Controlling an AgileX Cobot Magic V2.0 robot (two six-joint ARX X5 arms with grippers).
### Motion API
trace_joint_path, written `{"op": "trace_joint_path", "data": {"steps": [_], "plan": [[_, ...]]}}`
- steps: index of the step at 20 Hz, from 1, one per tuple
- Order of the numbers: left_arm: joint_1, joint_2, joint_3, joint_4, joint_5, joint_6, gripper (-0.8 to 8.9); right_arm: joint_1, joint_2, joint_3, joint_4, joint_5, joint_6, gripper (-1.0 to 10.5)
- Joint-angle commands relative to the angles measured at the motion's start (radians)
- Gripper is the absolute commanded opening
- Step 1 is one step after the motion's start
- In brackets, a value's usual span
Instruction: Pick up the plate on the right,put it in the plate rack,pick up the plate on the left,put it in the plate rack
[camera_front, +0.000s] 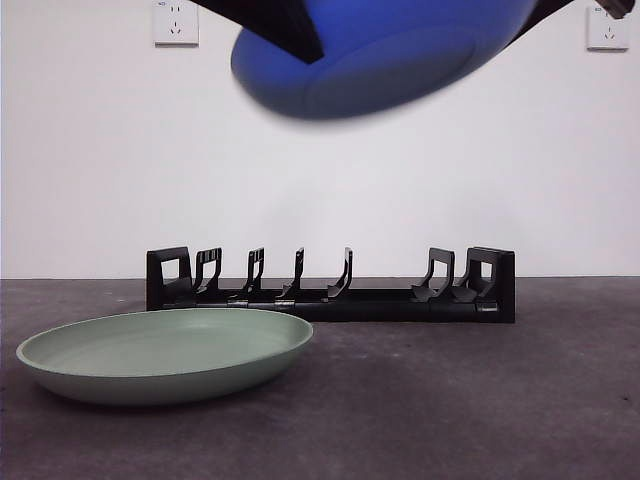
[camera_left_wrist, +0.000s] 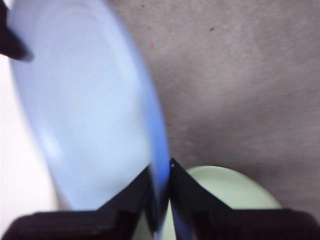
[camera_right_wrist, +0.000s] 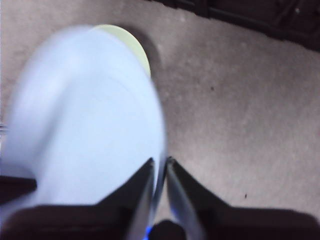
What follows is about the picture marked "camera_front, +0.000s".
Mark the black plastic plate rack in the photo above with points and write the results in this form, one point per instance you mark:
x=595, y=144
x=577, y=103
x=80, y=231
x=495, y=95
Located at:
x=502, y=285

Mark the blue round plate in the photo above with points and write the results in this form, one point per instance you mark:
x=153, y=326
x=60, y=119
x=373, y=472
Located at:
x=380, y=70

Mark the pale green round plate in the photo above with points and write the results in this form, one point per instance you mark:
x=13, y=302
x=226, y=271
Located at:
x=150, y=370

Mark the white wall socket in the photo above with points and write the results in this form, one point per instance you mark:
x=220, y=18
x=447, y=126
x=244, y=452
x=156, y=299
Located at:
x=607, y=35
x=176, y=25

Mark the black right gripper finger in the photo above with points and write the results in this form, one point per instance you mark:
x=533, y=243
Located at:
x=270, y=22

